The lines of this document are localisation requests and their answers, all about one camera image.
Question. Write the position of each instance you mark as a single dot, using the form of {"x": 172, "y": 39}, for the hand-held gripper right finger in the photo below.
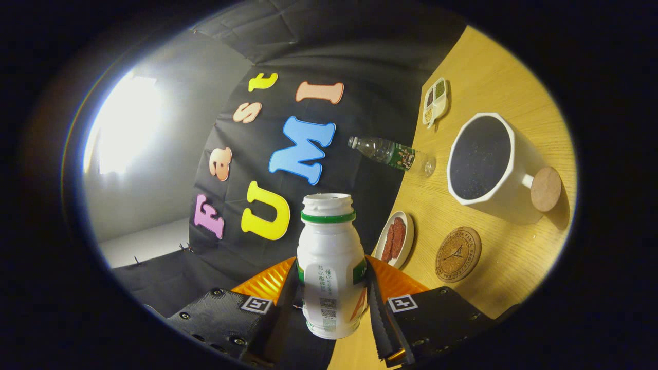
{"x": 380, "y": 324}

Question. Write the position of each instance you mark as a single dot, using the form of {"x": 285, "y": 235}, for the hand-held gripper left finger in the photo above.
{"x": 282, "y": 318}

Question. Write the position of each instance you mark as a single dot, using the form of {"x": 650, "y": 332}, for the white juice bottle green collar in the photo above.
{"x": 329, "y": 246}

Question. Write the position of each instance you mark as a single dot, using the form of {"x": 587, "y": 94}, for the round cork coaster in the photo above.
{"x": 457, "y": 254}

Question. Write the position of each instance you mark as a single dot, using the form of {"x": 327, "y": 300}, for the clear plastic water bottle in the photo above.
{"x": 396, "y": 155}

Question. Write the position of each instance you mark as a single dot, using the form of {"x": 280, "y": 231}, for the red meat slices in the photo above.
{"x": 396, "y": 239}

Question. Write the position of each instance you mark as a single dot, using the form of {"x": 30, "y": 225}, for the grey oval plate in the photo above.
{"x": 409, "y": 241}

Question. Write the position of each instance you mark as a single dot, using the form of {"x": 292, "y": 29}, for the white divided bean tray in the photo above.
{"x": 437, "y": 108}

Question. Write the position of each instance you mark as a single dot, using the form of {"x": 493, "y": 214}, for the wooden table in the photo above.
{"x": 493, "y": 77}

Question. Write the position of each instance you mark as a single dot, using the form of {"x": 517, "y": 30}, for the black backdrop cloth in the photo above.
{"x": 360, "y": 51}

